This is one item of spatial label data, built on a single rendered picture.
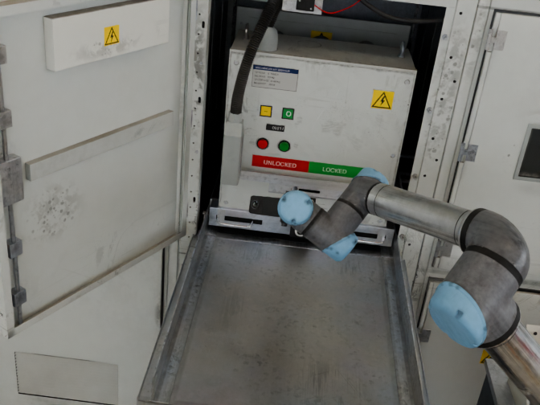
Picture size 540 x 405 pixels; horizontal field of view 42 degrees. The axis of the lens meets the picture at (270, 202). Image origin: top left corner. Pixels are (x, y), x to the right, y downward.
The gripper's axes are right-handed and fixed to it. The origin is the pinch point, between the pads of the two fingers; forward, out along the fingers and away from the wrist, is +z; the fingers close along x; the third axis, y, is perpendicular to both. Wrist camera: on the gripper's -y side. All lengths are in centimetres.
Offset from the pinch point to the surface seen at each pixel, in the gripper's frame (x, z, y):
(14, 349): -57, 40, -81
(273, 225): -4.7, 17.8, -2.7
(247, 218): -4.0, 17.3, -10.6
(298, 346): -32.0, -21.4, 7.6
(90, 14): 34, -43, -46
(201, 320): -29.9, -16.8, -16.4
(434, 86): 36.3, -8.4, 33.2
